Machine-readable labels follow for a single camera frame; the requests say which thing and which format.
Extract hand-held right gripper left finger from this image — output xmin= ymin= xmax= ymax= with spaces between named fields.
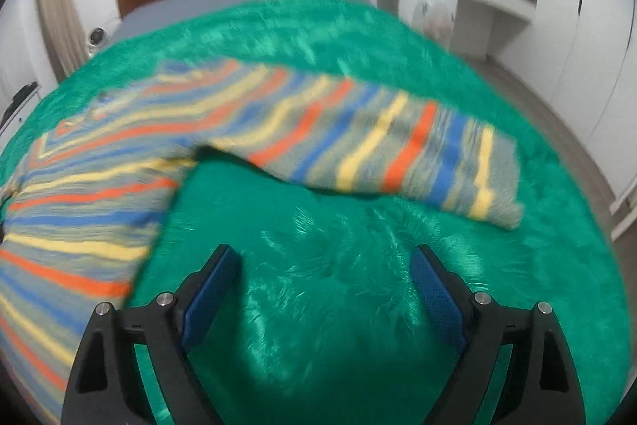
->
xmin=61 ymin=244 xmax=243 ymax=425

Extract green patterned blanket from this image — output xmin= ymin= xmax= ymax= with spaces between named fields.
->
xmin=0 ymin=0 xmax=623 ymax=425

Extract beige curtain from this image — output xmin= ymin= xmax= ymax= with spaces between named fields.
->
xmin=34 ymin=0 xmax=90 ymax=82

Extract striped knit sweater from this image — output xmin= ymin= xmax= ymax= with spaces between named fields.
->
xmin=0 ymin=59 xmax=526 ymax=425

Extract white low shelf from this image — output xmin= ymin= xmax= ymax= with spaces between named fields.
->
xmin=0 ymin=79 xmax=45 ymax=139

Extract clear plastic bag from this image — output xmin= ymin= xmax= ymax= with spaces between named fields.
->
xmin=410 ymin=0 xmax=456 ymax=50

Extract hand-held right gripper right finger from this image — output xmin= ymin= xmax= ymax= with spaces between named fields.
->
xmin=409 ymin=244 xmax=587 ymax=425

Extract dark clothes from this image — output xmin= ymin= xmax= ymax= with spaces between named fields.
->
xmin=2 ymin=82 xmax=38 ymax=122

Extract white wardrobe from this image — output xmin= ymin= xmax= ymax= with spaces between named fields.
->
xmin=528 ymin=0 xmax=637 ymax=207

